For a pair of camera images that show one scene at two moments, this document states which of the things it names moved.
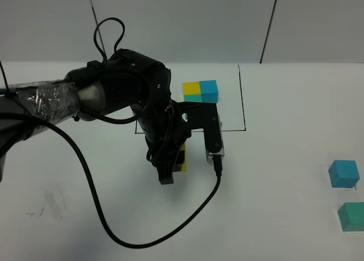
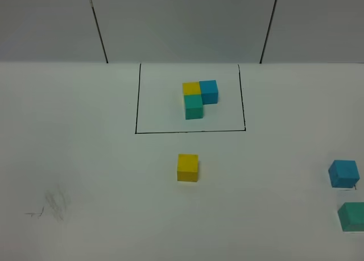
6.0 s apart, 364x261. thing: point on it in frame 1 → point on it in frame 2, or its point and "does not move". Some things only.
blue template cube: (209, 91) does not move
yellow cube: (184, 165) → (187, 168)
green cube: (351, 215) does not move
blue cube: (343, 173) does not move
